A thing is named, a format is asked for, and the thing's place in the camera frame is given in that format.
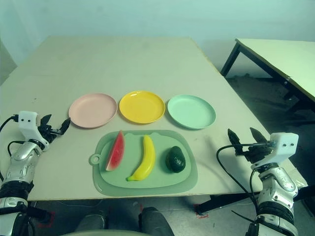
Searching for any mint green round plate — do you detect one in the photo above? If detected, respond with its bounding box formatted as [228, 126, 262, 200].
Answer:
[167, 94, 217, 130]

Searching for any red floor tape marker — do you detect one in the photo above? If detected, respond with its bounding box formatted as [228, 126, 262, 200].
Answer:
[194, 204, 210, 219]
[36, 211, 55, 227]

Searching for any dark green avocado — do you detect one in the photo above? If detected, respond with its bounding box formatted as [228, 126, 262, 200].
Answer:
[164, 146, 187, 173]

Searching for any grey robot leg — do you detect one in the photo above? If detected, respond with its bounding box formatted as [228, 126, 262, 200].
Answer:
[138, 206, 175, 236]
[73, 210, 106, 234]

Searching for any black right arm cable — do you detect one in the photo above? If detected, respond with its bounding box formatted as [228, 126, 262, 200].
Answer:
[216, 145, 259, 209]

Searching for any grey robot right leg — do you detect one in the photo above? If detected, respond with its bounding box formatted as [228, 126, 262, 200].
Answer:
[138, 206, 175, 236]

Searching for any beige side table black frame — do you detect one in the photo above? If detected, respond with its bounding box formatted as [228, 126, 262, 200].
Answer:
[220, 38, 315, 110]

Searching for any grey robot left leg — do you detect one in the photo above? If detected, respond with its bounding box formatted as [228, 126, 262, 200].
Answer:
[73, 210, 106, 234]

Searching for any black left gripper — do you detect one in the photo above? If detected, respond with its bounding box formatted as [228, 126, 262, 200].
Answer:
[36, 114, 71, 146]

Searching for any grey robot torso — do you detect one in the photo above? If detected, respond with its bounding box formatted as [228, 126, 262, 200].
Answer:
[59, 230, 138, 236]

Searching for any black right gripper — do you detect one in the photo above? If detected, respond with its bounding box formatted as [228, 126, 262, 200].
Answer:
[227, 127, 274, 163]

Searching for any white floor cable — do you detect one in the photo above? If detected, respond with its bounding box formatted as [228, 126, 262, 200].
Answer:
[59, 199, 104, 207]

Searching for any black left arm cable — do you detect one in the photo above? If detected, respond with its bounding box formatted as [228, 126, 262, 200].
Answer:
[0, 115, 25, 158]

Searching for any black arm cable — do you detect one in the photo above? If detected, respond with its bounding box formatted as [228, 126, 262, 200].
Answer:
[216, 145, 259, 209]
[0, 115, 25, 158]

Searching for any red watermelon slice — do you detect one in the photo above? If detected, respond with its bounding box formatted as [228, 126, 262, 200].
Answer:
[105, 130, 126, 172]

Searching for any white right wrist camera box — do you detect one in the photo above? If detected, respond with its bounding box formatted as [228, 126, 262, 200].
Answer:
[251, 132, 300, 171]

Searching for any yellow toy banana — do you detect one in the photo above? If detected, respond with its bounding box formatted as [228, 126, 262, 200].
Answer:
[126, 134, 156, 182]

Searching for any black table frame foot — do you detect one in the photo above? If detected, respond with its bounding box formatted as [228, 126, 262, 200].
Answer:
[196, 189, 261, 214]
[24, 201, 55, 222]

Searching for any green cutting board mat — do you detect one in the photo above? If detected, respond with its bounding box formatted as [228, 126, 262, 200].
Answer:
[88, 129, 199, 197]

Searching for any pink round plate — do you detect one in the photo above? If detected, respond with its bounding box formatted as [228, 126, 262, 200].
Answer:
[68, 92, 118, 129]

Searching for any clear plastic bag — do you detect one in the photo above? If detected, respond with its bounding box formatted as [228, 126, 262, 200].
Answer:
[292, 169, 308, 190]

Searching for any yellow round plate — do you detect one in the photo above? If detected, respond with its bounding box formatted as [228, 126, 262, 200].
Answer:
[119, 90, 166, 124]

